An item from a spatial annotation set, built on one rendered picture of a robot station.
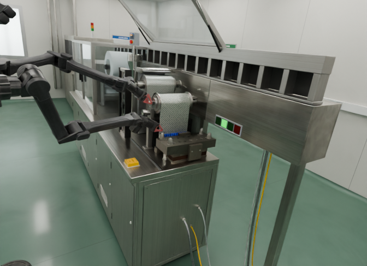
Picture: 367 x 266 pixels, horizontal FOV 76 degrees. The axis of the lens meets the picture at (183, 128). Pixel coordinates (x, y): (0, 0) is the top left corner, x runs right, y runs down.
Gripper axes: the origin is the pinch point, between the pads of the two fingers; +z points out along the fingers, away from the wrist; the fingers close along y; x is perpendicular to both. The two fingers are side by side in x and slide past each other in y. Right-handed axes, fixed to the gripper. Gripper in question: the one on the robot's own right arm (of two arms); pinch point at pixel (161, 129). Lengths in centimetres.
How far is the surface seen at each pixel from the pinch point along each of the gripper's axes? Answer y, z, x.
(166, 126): 0.3, 2.0, 3.4
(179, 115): 0.3, 7.0, 15.1
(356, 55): -5, 196, 188
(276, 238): 75, 66, -22
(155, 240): 26, 24, -68
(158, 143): 8.1, -2.0, -8.3
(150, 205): 26, 4, -44
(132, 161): 11.8, -14.6, -25.2
